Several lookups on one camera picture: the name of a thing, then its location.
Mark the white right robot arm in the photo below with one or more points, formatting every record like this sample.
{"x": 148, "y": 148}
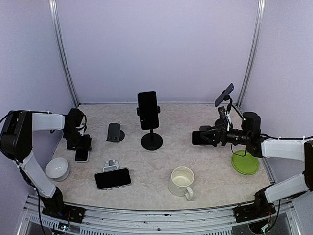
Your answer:
{"x": 262, "y": 145}

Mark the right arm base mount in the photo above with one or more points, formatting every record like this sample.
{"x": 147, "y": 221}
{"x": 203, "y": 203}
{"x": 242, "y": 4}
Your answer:
{"x": 251, "y": 211}

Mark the white ribbed mug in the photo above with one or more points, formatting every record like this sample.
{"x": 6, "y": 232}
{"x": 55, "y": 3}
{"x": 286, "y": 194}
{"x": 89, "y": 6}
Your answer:
{"x": 181, "y": 181}

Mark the aluminium frame post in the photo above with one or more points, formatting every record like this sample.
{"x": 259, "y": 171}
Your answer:
{"x": 253, "y": 51}
{"x": 62, "y": 52}

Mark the right aluminium frame post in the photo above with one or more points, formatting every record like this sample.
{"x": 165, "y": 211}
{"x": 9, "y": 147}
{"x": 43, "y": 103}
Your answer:
{"x": 253, "y": 51}

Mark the front aluminium rail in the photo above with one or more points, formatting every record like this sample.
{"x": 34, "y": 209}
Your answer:
{"x": 106, "y": 221}

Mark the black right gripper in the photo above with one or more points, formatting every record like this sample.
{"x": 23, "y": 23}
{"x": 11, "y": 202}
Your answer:
{"x": 216, "y": 132}

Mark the blue-edged phone on mount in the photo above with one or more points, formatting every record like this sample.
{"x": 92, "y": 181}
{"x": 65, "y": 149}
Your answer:
{"x": 224, "y": 96}

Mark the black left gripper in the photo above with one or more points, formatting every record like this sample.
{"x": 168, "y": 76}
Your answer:
{"x": 86, "y": 144}

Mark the left aluminium frame post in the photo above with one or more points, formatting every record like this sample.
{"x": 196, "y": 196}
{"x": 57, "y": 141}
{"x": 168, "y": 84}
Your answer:
{"x": 62, "y": 52}

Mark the silver folding phone stand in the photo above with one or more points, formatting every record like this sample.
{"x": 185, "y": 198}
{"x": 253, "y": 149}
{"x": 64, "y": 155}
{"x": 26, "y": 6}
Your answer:
{"x": 111, "y": 165}

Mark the black round-base phone stand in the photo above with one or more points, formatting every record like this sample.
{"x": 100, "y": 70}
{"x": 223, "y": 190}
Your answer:
{"x": 151, "y": 141}

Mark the white ceramic bowl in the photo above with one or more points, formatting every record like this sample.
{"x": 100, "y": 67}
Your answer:
{"x": 57, "y": 169}

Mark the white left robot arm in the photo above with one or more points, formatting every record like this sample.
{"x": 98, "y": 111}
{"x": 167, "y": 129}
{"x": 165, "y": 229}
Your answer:
{"x": 16, "y": 144}

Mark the small dark folding stand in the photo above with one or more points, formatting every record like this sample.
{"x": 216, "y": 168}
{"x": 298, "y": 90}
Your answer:
{"x": 115, "y": 134}

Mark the green plate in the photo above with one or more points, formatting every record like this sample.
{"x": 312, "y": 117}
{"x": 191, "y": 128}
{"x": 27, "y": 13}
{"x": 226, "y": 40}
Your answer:
{"x": 244, "y": 163}

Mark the phone with purple edge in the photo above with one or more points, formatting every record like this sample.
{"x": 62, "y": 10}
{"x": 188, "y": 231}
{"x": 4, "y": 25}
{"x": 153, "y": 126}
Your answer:
{"x": 196, "y": 140}

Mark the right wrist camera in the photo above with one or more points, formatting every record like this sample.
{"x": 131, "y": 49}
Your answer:
{"x": 222, "y": 112}

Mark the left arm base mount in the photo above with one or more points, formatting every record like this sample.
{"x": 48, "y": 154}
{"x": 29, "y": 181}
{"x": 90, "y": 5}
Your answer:
{"x": 69, "y": 213}

